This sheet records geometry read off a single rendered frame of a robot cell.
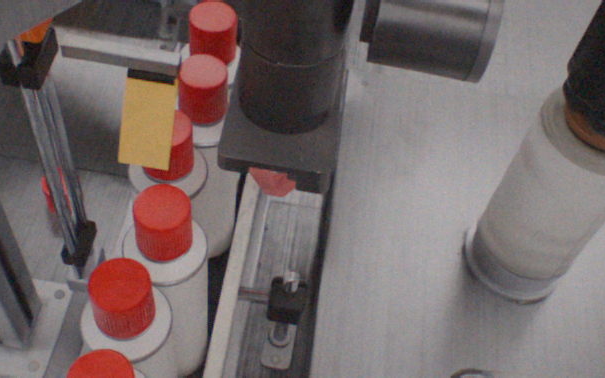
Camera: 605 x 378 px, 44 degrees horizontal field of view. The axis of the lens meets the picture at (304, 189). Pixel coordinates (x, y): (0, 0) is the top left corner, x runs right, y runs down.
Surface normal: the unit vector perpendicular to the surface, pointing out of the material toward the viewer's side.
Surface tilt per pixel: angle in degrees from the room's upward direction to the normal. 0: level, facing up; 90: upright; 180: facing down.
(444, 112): 0
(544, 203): 92
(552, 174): 91
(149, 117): 54
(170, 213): 2
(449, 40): 66
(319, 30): 90
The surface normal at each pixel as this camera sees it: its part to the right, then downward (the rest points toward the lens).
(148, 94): -0.04, 0.31
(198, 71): 0.15, -0.58
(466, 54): -0.15, 0.66
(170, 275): 0.22, 0.18
